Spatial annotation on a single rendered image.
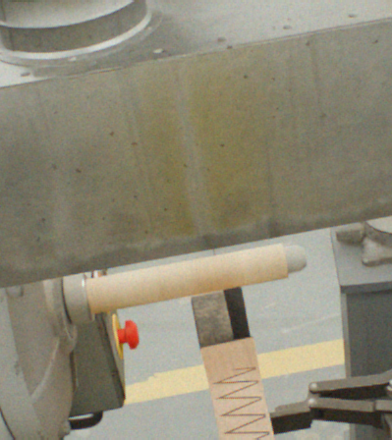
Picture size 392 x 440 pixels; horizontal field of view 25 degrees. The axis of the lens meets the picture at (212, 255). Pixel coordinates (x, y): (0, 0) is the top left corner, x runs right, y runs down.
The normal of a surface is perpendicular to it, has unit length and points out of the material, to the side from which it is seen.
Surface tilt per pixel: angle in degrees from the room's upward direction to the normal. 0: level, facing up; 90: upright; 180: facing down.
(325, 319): 0
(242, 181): 90
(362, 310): 90
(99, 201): 90
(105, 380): 90
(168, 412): 0
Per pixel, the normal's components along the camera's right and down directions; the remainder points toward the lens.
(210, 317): -0.14, -0.68
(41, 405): 0.93, 0.16
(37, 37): -0.30, 0.59
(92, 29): 0.37, 0.50
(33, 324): 0.98, -0.15
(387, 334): -0.01, 0.58
